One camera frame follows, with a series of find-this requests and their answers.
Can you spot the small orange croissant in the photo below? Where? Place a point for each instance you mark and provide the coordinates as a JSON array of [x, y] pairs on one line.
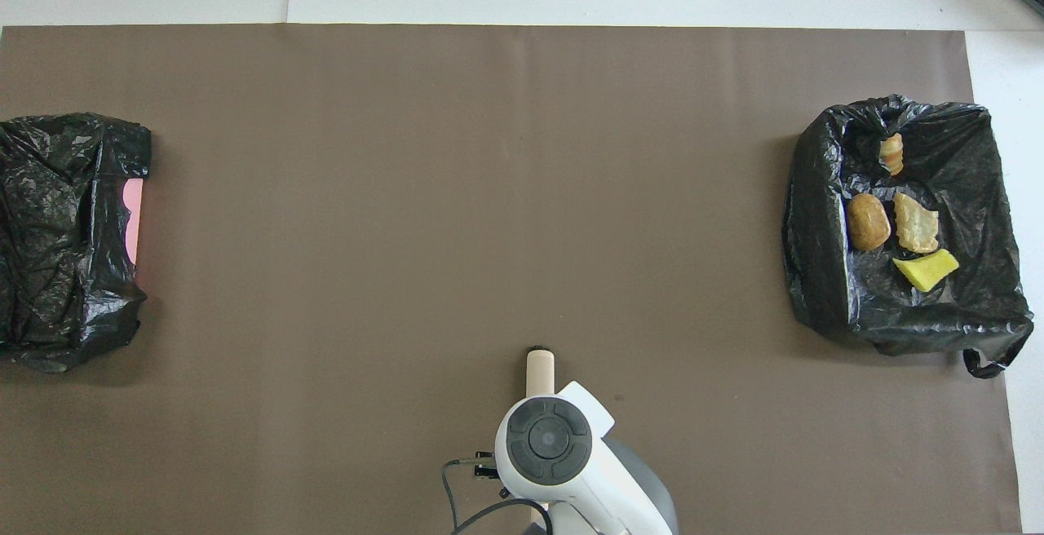
[[893, 154]]

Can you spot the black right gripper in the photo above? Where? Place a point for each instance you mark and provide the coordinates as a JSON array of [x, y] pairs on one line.
[[485, 470]]

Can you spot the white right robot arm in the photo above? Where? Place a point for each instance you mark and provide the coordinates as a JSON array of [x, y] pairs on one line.
[[571, 478]]

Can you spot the yellow sponge piece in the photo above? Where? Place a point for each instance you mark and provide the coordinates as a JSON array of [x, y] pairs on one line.
[[926, 269]]

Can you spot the beige hand brush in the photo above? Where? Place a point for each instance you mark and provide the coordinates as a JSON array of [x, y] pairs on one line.
[[540, 376]]

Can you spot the black plastic trash bag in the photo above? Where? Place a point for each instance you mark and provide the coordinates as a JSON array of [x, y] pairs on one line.
[[65, 192], [824, 274]]

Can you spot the brown table mat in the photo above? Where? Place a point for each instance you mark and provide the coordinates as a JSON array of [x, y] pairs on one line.
[[326, 192]]

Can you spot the pink plastic bin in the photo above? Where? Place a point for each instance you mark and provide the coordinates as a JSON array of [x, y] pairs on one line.
[[133, 217]]

